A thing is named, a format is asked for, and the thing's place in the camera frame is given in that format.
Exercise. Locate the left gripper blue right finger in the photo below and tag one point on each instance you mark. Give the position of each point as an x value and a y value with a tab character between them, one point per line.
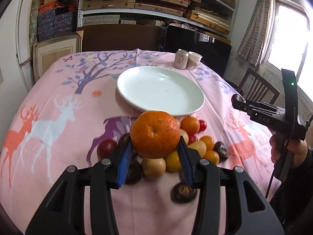
187	163

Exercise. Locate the yellow orange kumquat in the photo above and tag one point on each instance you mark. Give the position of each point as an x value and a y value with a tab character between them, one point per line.
172	162

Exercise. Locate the white oval plate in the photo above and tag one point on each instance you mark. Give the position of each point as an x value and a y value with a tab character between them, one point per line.
155	88

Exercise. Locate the pink deer tablecloth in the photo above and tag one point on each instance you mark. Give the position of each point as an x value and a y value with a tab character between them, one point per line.
76	105

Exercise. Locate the white paper cup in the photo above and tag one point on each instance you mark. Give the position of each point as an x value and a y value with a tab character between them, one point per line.
193	60

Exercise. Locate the right hand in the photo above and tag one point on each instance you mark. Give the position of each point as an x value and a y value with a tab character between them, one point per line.
297	146

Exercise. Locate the framed picture leaning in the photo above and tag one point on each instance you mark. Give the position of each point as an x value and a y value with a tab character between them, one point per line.
46	52

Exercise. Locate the patterned curtain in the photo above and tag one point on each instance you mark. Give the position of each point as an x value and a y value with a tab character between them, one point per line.
252	44

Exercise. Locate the red cherry tomato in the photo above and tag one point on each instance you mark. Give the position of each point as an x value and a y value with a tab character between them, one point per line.
203	126

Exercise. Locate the large orange mandarin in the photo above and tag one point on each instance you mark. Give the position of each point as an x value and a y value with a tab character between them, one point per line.
154	134

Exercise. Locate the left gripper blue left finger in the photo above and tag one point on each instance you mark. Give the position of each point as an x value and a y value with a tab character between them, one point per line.
123	163

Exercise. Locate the brown wooden board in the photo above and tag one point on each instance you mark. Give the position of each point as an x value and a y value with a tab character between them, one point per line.
104	37

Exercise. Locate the blue patterned boxes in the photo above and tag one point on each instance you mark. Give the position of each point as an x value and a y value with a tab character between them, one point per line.
56	18

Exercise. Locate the dark wooden chair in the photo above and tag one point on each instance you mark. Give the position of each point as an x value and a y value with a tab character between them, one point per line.
259	88

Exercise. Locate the pink drink can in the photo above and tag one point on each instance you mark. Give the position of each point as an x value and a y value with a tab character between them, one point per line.
181	59

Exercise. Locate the yellow passion fruit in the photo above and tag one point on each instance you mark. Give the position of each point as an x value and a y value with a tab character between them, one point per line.
153	168

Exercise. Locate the metal shelf with boxes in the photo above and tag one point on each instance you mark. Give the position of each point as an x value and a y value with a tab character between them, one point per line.
214	16

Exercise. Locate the dark red plum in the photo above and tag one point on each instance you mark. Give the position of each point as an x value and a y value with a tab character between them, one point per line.
105	148

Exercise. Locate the window frame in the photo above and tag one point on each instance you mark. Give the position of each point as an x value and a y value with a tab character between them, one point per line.
287	43

